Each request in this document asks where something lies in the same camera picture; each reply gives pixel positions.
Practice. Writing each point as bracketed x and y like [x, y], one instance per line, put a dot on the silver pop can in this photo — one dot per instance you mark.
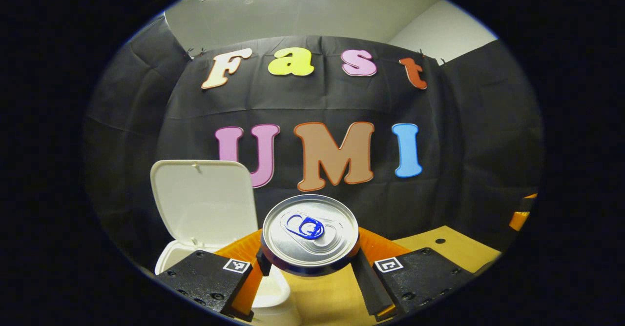
[312, 238]

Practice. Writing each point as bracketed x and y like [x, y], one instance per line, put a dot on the wooden desktop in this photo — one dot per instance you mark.
[459, 253]

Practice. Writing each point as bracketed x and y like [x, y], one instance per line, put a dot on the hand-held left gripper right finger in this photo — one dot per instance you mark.
[366, 287]

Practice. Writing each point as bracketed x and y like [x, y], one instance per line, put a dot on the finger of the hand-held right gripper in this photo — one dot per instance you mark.
[518, 221]

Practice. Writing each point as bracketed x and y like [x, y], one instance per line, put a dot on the black backdrop cloth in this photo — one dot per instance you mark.
[302, 101]

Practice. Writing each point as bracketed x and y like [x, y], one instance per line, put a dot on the white desktop garbage bin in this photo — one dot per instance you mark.
[205, 204]

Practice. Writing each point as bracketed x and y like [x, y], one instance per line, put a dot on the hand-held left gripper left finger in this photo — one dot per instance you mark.
[205, 277]

